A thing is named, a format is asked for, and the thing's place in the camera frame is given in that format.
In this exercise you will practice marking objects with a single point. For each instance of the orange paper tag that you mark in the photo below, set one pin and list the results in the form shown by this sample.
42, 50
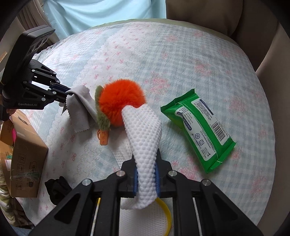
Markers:
103, 137

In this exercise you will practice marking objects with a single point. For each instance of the yellow plastic band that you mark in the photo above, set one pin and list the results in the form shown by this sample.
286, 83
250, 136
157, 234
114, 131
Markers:
166, 213

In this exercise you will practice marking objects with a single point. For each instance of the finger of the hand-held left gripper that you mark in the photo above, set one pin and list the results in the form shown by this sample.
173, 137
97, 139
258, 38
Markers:
47, 73
45, 96

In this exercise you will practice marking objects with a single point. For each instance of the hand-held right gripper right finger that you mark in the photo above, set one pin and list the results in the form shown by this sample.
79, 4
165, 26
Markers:
156, 181

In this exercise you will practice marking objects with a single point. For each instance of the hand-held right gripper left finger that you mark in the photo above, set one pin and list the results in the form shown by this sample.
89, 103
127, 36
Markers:
135, 181

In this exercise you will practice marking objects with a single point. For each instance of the light blue curtain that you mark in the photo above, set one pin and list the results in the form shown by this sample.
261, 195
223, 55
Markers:
102, 15

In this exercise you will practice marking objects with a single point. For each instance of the black cloth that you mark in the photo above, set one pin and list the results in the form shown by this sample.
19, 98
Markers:
57, 188

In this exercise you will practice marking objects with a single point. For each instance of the large brown cardboard box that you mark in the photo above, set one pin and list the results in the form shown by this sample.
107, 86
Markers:
28, 163

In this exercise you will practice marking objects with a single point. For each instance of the white foam mesh sleeve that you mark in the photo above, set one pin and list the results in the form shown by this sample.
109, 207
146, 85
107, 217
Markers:
145, 140

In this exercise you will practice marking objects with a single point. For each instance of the small brown cardboard box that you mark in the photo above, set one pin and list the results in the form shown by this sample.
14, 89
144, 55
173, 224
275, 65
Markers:
11, 127

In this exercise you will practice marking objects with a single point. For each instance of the green wet wipes pack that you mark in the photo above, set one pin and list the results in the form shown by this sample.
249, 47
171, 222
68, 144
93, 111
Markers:
199, 127

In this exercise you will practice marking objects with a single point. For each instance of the orange plush pompom with leaves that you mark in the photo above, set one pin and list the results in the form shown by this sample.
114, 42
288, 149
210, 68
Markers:
121, 99

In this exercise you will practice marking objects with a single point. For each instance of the white ribbed foam sheet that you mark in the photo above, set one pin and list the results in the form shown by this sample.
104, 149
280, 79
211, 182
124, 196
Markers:
140, 222

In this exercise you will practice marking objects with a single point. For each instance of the floral checked bed blanket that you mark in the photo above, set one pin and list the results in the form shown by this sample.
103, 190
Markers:
181, 68

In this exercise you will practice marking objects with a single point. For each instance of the grey microfibre cloth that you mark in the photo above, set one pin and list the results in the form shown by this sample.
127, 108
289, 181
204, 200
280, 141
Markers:
78, 109

